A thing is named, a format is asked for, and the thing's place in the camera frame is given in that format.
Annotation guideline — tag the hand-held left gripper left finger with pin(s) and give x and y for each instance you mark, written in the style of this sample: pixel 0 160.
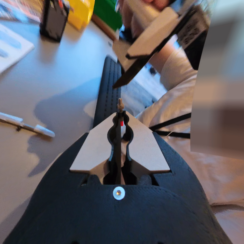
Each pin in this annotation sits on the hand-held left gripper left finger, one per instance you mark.
pixel 93 152

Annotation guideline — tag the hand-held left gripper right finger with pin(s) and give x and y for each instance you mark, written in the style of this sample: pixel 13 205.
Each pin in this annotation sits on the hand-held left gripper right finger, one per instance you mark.
pixel 148 152

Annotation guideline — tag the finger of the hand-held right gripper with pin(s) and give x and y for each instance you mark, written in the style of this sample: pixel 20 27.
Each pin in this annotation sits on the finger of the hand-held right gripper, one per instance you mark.
pixel 122 53
pixel 152 32

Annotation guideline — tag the thin red metal pin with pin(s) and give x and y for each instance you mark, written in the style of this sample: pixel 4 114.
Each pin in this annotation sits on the thin red metal pin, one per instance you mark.
pixel 120 106

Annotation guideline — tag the person's right forearm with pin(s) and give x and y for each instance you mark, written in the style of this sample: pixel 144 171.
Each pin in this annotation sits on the person's right forearm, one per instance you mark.
pixel 164 57

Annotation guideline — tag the grey desk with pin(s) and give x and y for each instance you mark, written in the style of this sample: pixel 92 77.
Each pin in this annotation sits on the grey desk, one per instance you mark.
pixel 66 66

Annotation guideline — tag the person's right hand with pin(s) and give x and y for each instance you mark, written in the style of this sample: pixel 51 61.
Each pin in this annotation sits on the person's right hand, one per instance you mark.
pixel 137 17

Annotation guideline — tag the black ribbed pad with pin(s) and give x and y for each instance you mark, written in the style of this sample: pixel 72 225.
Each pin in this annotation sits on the black ribbed pad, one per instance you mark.
pixel 108 85

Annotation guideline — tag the green plastic bin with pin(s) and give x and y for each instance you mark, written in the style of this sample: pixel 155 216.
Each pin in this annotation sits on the green plastic bin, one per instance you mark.
pixel 106 11

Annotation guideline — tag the person in white shirt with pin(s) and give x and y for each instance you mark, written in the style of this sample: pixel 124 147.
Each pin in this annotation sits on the person in white shirt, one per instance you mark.
pixel 171 106

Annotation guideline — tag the white metal hand tool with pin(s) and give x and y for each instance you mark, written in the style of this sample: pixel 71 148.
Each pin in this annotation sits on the white metal hand tool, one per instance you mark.
pixel 44 131

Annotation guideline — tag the yellow plastic bin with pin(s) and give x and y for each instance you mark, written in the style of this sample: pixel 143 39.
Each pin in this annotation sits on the yellow plastic bin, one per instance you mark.
pixel 82 11

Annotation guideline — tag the black box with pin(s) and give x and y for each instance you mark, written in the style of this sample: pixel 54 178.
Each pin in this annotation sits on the black box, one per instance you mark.
pixel 54 21

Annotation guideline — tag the white paper sheet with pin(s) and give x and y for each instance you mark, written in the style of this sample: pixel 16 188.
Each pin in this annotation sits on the white paper sheet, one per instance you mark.
pixel 11 49

